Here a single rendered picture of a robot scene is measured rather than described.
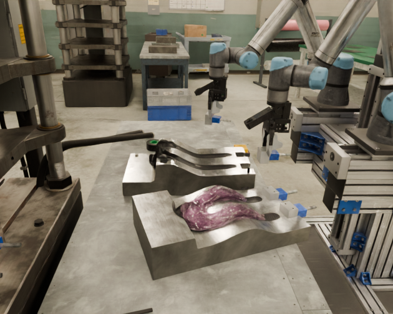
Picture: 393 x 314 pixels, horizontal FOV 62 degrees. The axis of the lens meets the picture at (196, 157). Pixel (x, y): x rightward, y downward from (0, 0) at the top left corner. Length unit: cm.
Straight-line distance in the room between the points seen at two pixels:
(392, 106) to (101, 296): 97
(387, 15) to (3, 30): 124
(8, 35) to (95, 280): 90
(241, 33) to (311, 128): 629
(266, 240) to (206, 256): 19
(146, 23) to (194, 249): 699
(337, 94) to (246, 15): 629
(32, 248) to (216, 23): 704
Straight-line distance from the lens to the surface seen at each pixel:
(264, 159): 131
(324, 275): 193
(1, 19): 141
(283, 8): 157
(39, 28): 126
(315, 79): 119
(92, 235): 111
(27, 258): 111
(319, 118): 173
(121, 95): 521
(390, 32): 115
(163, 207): 100
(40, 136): 128
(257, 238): 100
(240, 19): 787
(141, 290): 92
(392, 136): 132
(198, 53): 778
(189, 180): 124
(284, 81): 121
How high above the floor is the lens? 147
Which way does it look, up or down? 25 degrees down
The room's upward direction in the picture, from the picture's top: 2 degrees clockwise
